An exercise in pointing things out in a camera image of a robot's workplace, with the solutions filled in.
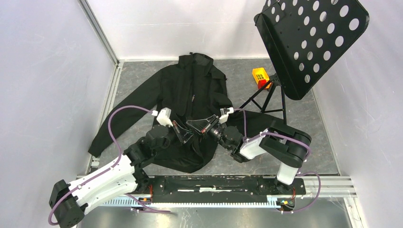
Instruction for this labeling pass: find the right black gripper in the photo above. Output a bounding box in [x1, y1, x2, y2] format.
[186, 115, 231, 151]

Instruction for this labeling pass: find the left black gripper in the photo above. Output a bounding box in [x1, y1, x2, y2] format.
[154, 121, 194, 157]

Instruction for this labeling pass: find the black zip jacket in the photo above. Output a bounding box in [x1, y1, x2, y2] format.
[88, 52, 284, 174]

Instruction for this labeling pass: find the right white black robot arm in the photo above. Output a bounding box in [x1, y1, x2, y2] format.
[186, 114, 310, 194]

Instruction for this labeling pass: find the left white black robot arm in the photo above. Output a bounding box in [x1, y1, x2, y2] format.
[48, 122, 196, 228]

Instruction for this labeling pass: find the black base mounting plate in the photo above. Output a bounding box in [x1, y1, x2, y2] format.
[134, 175, 306, 203]

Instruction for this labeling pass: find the yellow and red toy block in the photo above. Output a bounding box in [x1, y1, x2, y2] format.
[252, 67, 272, 89]

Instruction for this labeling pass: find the black perforated music stand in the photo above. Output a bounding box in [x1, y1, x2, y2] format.
[233, 0, 370, 125]

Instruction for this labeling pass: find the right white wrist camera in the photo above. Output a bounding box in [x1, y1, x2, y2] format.
[219, 107, 234, 124]

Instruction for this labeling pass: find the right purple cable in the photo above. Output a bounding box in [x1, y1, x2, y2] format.
[233, 108, 322, 214]

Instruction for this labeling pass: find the purple cable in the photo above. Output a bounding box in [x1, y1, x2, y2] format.
[48, 105, 172, 226]
[233, 108, 322, 214]

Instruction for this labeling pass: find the white slotted cable duct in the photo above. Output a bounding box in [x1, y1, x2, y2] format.
[101, 196, 290, 209]

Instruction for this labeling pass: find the aluminium frame rail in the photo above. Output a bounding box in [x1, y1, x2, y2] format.
[75, 175, 357, 198]

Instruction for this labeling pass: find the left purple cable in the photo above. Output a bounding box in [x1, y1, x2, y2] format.
[48, 105, 172, 226]

